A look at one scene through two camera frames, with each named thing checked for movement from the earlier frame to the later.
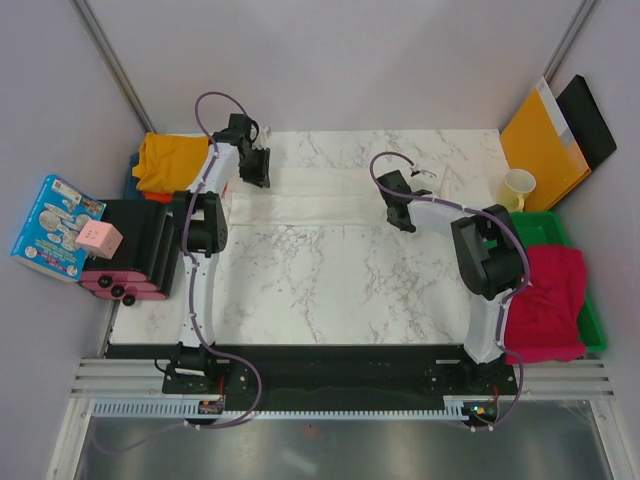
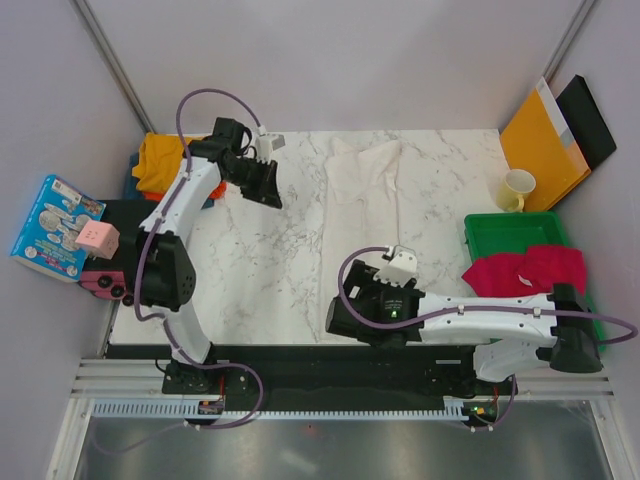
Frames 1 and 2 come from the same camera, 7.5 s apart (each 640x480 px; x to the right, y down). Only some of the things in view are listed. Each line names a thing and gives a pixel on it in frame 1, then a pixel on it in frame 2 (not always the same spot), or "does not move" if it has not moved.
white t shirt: [327, 196] -> [361, 207]
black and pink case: [144, 265] does not move
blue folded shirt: [131, 190] does not move
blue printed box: [48, 240] does not move
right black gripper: [403, 227] -> [361, 275]
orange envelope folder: [535, 139] does not move
